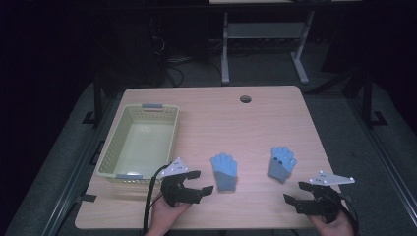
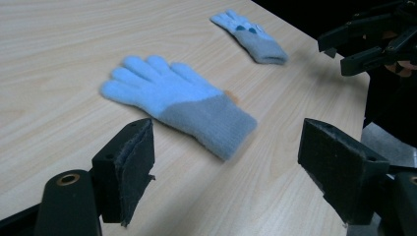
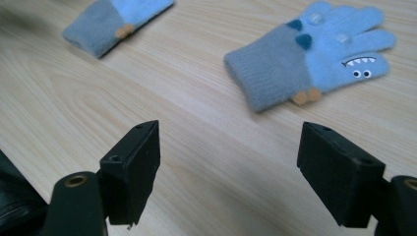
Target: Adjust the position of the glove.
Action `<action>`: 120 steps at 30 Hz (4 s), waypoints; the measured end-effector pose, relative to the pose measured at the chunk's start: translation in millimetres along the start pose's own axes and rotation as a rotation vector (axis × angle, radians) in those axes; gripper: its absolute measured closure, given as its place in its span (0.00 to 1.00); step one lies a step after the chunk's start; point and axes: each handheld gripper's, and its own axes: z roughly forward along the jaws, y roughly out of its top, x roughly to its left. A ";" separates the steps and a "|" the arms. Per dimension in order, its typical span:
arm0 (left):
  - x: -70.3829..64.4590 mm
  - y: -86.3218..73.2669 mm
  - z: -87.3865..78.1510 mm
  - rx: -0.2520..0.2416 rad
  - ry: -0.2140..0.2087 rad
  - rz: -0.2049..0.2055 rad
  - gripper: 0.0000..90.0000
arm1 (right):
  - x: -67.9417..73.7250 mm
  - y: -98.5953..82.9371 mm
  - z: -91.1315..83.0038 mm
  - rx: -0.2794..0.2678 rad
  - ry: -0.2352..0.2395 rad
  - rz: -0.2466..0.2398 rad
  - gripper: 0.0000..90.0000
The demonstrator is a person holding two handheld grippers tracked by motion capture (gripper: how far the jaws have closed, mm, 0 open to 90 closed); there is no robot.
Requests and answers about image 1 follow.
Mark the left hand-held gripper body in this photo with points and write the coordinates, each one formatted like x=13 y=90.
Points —
x=175 y=188

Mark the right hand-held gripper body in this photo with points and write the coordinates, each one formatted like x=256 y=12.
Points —
x=323 y=200

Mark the blue knit glove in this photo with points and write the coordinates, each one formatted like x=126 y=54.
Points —
x=224 y=170
x=281 y=164

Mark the pale yellow plastic basket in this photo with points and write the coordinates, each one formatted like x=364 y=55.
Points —
x=144 y=144

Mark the person's right hand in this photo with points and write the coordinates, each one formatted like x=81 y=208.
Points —
x=336 y=227

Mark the person's left hand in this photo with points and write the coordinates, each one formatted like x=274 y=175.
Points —
x=164 y=218

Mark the black metal stand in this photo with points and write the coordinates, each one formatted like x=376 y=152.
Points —
x=369 y=98
x=97 y=98

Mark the grey metal table frame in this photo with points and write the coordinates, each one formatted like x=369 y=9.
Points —
x=262 y=31

